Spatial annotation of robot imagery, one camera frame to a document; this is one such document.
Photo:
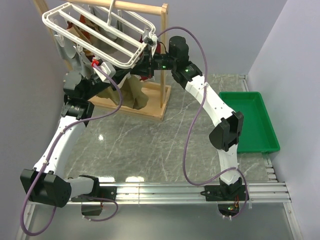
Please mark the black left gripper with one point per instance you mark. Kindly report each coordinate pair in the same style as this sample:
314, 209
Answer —
121, 73

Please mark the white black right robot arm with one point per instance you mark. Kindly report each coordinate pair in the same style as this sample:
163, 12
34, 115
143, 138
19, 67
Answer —
227, 123

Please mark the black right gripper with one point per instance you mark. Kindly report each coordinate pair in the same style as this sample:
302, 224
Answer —
143, 66

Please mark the aluminium mounting rail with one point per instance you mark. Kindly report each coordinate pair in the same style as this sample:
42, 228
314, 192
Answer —
171, 211

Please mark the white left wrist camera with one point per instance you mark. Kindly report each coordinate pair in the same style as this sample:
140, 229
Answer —
105, 66

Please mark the white plastic clip hanger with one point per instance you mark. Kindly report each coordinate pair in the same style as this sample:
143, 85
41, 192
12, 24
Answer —
133, 57

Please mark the tan underwear with white waistband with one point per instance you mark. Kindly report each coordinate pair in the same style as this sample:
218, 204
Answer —
132, 94

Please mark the green plastic bin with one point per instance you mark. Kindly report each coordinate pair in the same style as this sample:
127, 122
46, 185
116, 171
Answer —
258, 134

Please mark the wooden drying rack frame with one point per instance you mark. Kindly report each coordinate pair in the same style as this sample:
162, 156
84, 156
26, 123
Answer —
158, 93

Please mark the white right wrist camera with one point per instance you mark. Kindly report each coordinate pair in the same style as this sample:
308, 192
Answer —
149, 38

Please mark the brown patterned underwear hanging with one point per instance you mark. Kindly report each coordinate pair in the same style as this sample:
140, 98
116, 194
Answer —
82, 34

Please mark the grey underwear hanging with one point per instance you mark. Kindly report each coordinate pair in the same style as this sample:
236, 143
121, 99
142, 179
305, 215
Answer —
74, 54

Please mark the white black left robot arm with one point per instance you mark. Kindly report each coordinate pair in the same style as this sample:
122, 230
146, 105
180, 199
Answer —
44, 183

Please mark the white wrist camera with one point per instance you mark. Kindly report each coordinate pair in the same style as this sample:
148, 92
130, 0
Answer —
105, 66
149, 38

